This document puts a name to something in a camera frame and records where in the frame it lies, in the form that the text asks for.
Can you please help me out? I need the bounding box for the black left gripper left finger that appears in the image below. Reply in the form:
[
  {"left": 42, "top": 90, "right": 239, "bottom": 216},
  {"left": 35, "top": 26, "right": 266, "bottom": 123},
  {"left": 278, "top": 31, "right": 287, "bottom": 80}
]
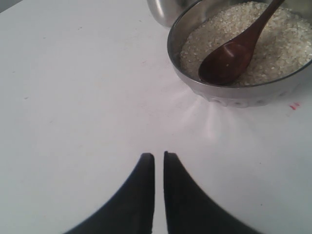
[{"left": 67, "top": 153, "right": 155, "bottom": 234}]

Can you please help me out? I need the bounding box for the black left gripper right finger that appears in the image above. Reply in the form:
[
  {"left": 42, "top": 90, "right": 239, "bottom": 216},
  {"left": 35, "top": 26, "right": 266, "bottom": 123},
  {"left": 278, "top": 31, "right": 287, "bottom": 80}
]
[{"left": 163, "top": 151, "right": 259, "bottom": 234}]

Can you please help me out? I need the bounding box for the brown wooden spoon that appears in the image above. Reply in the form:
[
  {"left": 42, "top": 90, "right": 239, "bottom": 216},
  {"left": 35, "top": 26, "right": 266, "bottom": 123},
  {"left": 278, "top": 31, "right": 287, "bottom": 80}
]
[{"left": 198, "top": 0, "right": 284, "bottom": 85}]

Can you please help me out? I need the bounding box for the steel rice bowl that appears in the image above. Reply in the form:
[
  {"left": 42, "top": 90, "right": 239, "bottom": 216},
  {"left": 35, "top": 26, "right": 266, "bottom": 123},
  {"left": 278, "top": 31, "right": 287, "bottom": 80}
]
[{"left": 167, "top": 0, "right": 312, "bottom": 108}]

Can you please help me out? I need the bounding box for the white rice heap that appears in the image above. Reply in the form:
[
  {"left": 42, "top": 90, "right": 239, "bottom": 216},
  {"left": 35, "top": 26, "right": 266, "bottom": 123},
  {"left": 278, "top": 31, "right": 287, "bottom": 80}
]
[{"left": 180, "top": 1, "right": 312, "bottom": 87}]

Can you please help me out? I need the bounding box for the steel cup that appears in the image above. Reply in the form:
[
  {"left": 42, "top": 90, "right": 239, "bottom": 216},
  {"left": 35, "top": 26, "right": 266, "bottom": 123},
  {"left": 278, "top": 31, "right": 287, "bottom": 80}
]
[{"left": 147, "top": 0, "right": 197, "bottom": 28}]

